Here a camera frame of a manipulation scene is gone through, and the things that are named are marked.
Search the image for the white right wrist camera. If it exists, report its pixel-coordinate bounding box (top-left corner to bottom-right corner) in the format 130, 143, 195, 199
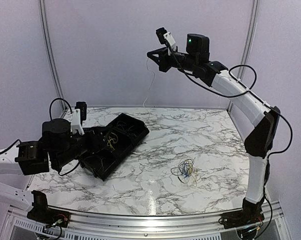
155, 27, 178, 52

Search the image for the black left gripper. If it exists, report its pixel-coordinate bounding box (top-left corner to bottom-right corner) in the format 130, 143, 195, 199
53, 126, 113, 170

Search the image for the bundle of coloured cables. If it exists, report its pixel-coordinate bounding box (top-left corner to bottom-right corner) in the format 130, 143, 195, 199
170, 157, 203, 188

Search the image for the black three-compartment plastic bin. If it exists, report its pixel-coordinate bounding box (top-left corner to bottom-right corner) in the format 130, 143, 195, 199
80, 113, 150, 181

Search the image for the thin black cable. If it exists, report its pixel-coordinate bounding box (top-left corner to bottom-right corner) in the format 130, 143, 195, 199
90, 156, 110, 176

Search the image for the right aluminium corner post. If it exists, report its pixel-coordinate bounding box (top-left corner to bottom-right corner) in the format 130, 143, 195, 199
227, 0, 260, 115

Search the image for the blue cable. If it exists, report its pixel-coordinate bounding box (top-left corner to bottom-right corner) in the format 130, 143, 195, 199
115, 120, 139, 138

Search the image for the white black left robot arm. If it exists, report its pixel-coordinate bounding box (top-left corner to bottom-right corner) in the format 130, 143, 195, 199
0, 101, 106, 226

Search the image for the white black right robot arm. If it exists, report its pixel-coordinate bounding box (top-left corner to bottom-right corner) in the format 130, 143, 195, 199
146, 27, 293, 228

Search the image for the thin white cable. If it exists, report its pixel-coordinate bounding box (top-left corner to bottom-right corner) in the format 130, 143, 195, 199
142, 57, 156, 120

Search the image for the yellow cable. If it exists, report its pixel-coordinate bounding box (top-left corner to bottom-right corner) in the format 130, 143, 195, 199
105, 133, 120, 152

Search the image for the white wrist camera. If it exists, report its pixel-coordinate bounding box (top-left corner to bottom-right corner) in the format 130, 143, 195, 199
70, 101, 87, 136
155, 27, 178, 52

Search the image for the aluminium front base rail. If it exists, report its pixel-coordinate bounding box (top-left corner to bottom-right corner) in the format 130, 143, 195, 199
0, 201, 292, 240

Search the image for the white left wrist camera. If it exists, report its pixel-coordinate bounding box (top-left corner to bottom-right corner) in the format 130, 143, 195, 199
70, 101, 87, 136

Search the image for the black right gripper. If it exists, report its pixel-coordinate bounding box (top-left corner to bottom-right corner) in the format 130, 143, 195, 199
146, 46, 198, 73

